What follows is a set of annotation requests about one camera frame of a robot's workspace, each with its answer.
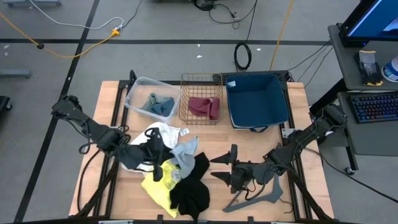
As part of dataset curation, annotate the small black cloth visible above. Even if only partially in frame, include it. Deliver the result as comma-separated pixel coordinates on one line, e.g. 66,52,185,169
186,151,211,184

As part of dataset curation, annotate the black aluminium table frame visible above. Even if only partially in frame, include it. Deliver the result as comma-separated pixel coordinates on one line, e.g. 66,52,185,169
74,70,335,224

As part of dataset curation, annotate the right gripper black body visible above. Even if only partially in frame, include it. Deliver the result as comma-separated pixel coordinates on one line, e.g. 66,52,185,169
230,144,273,194

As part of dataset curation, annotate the black round device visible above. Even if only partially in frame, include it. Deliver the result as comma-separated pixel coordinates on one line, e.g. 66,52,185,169
192,0,217,12

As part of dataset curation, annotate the gold wire basket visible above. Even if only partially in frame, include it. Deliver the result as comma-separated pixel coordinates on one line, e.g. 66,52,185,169
178,73,224,126

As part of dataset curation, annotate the yellow extension cable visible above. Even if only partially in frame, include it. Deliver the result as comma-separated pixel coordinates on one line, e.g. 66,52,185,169
0,12,121,59

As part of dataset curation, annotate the teal blue cloth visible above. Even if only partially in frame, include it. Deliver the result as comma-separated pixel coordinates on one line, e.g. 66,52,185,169
139,92,176,118

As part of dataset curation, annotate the long black floor cable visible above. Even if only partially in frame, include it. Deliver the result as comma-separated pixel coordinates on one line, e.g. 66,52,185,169
304,147,398,203

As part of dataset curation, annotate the large black cloth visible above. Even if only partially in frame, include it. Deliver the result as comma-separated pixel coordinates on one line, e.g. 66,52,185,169
169,179,211,221

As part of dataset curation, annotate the black computer monitor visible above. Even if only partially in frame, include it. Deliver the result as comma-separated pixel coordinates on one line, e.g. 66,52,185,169
338,0,398,48

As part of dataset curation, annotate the black looped cable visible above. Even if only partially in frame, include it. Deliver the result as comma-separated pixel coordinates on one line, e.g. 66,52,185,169
233,0,259,72

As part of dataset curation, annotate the backlit black keyboard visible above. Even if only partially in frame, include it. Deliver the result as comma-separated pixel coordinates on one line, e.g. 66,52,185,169
350,92,398,124

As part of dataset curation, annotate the navy fabric storage bin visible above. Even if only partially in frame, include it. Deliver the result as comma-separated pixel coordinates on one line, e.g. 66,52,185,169
225,73,290,134

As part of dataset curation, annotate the light grey cloth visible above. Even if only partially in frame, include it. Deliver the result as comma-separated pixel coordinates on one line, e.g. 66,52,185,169
169,136,200,180

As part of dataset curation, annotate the grey rolling desk cart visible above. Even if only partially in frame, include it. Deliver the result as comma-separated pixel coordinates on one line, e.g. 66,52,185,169
309,24,398,175

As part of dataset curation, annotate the yellow hanging cord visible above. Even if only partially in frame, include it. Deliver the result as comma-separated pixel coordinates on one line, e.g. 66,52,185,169
269,0,295,71

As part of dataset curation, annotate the grey clothes hanger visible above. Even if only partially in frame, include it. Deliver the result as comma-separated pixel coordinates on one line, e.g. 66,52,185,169
223,174,284,213

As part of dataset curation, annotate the thin black desk cable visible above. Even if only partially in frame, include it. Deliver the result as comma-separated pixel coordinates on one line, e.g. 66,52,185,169
297,45,333,83
288,39,333,72

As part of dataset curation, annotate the curved black floor cable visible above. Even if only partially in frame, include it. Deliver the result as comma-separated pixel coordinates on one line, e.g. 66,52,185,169
208,0,259,30

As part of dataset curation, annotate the thick black frame cable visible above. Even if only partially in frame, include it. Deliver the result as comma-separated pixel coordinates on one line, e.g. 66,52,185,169
76,149,105,214

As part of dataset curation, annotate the white round tub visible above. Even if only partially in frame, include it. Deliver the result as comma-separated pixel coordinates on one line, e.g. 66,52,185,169
381,55,398,83

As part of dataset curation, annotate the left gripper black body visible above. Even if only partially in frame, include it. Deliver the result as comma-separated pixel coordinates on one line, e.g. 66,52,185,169
119,127,165,183

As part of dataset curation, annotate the maroon cloth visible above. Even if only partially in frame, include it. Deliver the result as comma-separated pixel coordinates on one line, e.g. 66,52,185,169
188,96,221,121

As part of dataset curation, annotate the black chair base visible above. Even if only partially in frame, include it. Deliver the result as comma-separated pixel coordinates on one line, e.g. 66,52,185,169
0,95,12,113

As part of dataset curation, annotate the grey and black work glove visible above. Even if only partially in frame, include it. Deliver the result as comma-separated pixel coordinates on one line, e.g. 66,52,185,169
354,50,384,87

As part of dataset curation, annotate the clear plastic bin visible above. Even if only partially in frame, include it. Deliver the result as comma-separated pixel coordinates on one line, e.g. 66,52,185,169
124,77,183,125

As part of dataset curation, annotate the white cloth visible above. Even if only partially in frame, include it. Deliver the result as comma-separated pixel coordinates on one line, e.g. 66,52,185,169
121,121,182,174

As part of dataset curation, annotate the grey metal table foot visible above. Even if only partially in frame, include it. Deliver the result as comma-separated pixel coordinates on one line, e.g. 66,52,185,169
0,70,31,78

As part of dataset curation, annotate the white power cable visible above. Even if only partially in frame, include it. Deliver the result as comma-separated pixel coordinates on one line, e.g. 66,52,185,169
29,0,124,30

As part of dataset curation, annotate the yellow cloth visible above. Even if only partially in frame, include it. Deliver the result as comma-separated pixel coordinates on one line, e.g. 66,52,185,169
141,158,187,218

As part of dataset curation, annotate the thin black plug cable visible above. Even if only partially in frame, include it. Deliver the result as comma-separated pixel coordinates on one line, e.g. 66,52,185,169
122,0,143,29

